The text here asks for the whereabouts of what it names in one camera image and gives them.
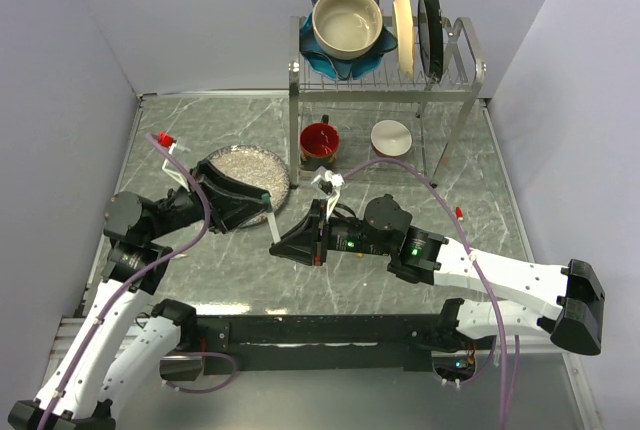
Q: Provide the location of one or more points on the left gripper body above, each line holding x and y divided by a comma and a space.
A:
214, 223

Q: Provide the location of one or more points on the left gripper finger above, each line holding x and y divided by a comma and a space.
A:
231, 188
228, 214

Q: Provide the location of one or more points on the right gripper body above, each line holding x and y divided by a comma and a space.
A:
340, 234

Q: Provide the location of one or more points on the white pen green tip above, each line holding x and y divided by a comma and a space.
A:
271, 219

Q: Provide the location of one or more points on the green pen cap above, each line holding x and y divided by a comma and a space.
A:
267, 202

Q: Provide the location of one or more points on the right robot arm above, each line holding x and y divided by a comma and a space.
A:
563, 302

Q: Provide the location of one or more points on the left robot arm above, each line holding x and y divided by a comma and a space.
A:
98, 374

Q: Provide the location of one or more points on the speckled ceramic plate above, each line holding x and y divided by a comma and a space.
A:
256, 166

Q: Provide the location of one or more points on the red and black mug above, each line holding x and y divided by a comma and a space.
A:
319, 143

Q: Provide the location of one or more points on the small white bowl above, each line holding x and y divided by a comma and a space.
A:
391, 138

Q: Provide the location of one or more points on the black base bar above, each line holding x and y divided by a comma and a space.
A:
330, 342

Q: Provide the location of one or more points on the blue flower-shaped bowl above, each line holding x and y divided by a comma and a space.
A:
336, 69

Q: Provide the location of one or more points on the beige ceramic bowl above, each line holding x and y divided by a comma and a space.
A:
346, 29

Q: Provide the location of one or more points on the steel dish rack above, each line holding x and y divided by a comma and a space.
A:
464, 74

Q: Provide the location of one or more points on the cream plate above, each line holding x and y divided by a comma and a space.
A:
402, 19

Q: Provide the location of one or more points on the black plate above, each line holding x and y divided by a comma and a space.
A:
431, 39

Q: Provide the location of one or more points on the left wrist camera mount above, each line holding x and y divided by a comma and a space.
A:
178, 148

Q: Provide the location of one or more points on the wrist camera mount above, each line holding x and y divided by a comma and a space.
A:
178, 148
330, 183

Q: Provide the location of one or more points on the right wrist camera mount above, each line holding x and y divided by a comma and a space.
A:
330, 183

